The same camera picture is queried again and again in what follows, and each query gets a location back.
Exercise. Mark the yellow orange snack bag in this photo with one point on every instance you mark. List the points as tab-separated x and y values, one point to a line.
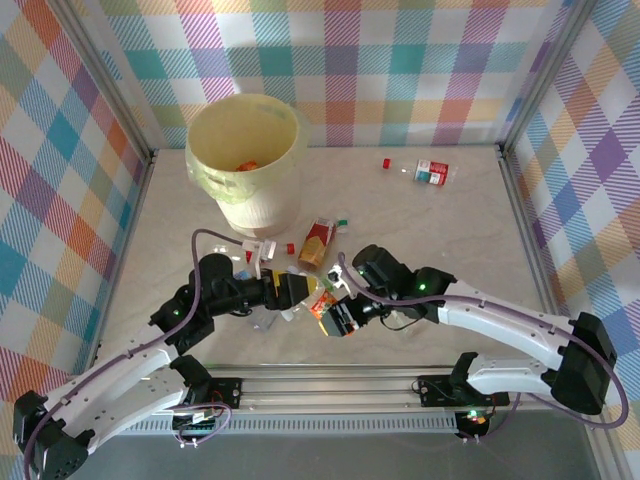
322	305

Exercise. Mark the green label clear bottle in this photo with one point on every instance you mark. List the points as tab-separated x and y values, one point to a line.
295	314

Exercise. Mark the red label cola bottle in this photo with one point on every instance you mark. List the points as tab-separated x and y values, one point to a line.
290	247

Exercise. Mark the red teal label clear bottle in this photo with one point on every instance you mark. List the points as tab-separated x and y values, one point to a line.
430	172

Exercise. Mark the orange label plastic bottle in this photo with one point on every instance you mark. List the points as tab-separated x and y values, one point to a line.
246	165

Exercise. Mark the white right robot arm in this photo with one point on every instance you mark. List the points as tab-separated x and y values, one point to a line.
500	320

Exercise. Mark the cream plastic bin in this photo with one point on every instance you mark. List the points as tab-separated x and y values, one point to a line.
270	210

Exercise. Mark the pale green bin liner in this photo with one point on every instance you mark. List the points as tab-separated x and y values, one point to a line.
215	182

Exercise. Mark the crumpled clear plastic bottle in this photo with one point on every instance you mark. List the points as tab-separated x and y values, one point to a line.
263	322

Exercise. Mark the red gold label bottle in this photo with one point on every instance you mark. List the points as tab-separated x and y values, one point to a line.
315	245

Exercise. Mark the small green white plastic piece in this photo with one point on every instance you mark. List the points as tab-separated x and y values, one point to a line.
342	223

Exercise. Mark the black controller board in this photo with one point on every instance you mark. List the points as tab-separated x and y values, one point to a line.
192	425
475	424

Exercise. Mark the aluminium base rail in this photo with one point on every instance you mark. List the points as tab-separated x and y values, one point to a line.
325	390

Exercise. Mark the aluminium table edge rail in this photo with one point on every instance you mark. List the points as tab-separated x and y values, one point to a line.
527	225
125	250

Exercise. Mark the aluminium frame post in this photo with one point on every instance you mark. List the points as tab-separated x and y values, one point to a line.
106	75
545	75

